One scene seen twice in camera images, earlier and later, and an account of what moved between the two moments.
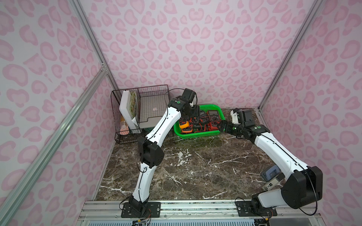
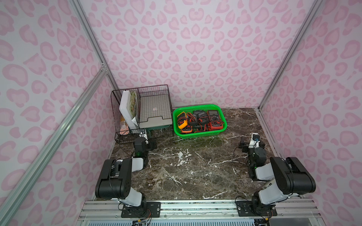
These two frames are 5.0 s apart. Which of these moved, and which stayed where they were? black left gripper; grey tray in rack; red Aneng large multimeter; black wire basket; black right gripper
Moved: black right gripper; black left gripper
Stayed: red Aneng large multimeter; black wire basket; grey tray in rack
